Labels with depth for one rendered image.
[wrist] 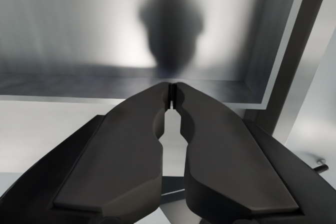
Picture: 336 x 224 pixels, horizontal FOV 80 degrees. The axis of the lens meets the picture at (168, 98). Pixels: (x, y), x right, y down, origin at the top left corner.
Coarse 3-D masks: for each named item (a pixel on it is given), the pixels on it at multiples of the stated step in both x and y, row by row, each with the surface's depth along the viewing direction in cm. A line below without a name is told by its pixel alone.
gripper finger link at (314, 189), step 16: (256, 128) 8; (272, 144) 7; (272, 160) 6; (288, 160) 6; (288, 176) 6; (304, 176) 6; (320, 176) 6; (304, 192) 6; (320, 192) 6; (304, 208) 5; (320, 208) 5
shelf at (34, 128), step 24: (312, 48) 14; (312, 72) 15; (288, 96) 16; (0, 120) 18; (24, 120) 18; (48, 120) 18; (72, 120) 18; (168, 120) 18; (288, 120) 18; (0, 144) 19; (24, 144) 19; (48, 144) 19; (168, 144) 19; (0, 168) 21; (24, 168) 21; (168, 168) 21
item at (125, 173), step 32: (160, 96) 10; (128, 128) 8; (160, 128) 9; (96, 160) 6; (128, 160) 6; (160, 160) 6; (64, 192) 5; (96, 192) 5; (128, 192) 5; (160, 192) 6
